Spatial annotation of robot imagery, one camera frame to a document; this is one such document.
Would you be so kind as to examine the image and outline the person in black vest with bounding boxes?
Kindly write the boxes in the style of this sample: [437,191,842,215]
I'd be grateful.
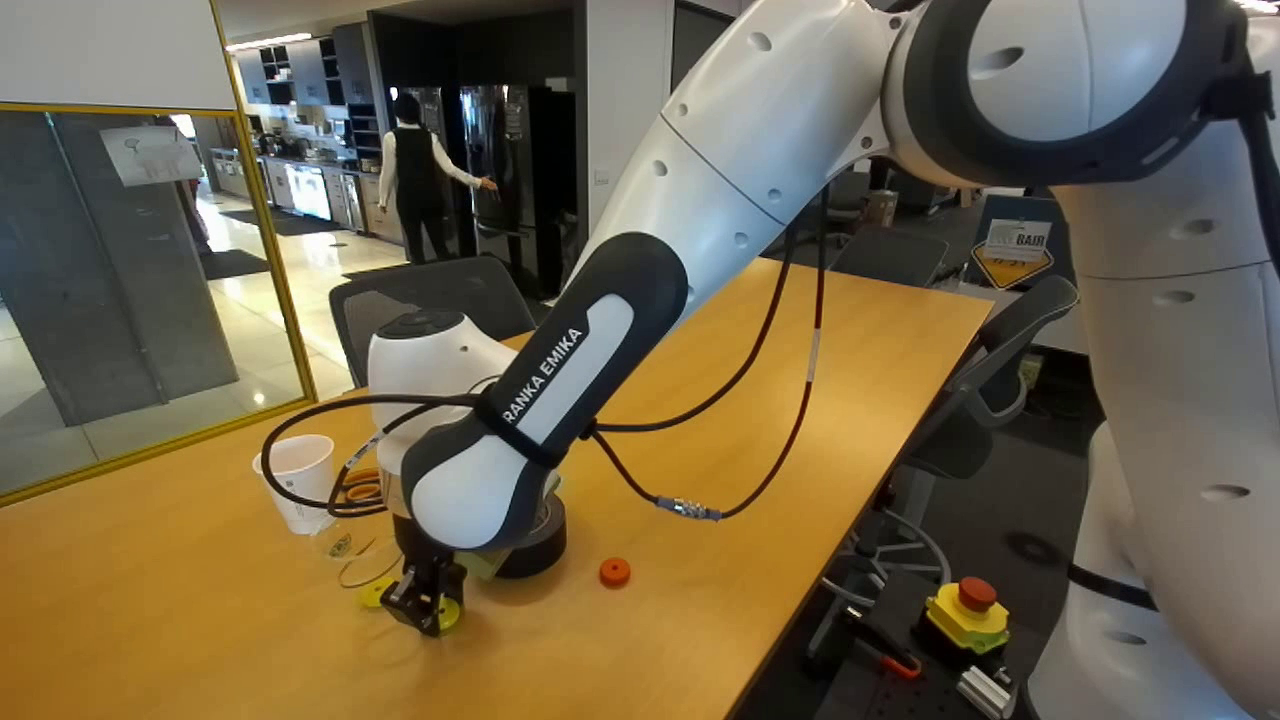
[375,89,502,269]

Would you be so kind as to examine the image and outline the black glass door refrigerator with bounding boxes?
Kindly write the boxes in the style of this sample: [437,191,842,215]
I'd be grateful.
[385,82,587,297]

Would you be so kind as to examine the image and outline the grey office chair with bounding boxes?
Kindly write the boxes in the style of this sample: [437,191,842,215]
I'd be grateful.
[329,255,539,392]

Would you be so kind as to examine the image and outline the yellow red emergency stop button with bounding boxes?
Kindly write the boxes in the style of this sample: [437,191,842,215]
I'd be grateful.
[925,574,1018,659]

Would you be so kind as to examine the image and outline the yellow framed partition wall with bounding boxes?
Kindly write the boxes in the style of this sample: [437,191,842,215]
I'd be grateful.
[0,0,323,511]

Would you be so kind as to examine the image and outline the yellow white desk sign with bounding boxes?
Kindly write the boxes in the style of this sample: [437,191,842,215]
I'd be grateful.
[969,215,1061,292]

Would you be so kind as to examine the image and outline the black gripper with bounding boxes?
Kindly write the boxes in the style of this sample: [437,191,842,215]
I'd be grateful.
[375,531,474,642]

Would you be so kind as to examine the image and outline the black office chair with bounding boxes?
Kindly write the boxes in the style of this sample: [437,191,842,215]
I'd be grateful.
[911,273,1086,489]

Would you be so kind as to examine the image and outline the small white connector box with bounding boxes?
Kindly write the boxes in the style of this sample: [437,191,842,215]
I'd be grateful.
[958,659,1019,720]

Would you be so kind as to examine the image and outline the red handled tool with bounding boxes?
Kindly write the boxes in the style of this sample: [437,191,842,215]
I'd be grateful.
[853,637,928,690]

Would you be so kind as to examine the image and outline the grey orange handled scissors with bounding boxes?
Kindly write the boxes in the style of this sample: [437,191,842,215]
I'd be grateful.
[334,465,391,519]

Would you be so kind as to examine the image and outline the white paper cup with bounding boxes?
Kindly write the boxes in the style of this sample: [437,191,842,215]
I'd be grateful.
[252,431,339,541]

